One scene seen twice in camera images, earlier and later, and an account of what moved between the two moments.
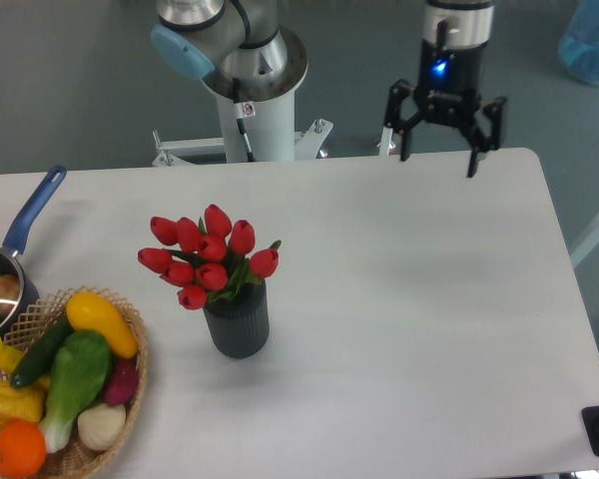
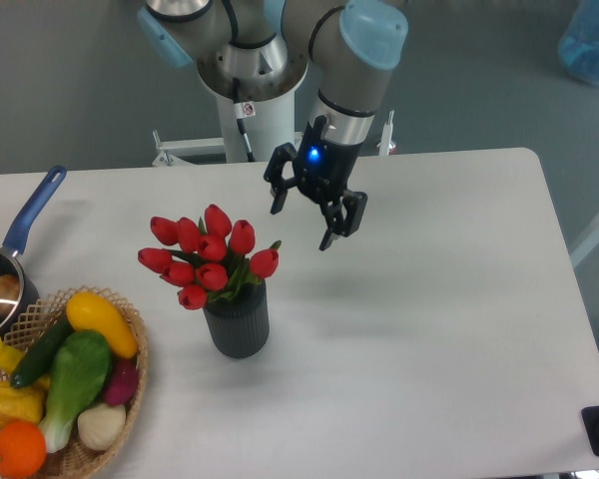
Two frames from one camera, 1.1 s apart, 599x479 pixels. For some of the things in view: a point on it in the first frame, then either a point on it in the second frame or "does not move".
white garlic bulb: [101, 426] does not move
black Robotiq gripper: [449, 91] → [323, 169]
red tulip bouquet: [209, 260] does not move
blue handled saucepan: [6, 284] does not move
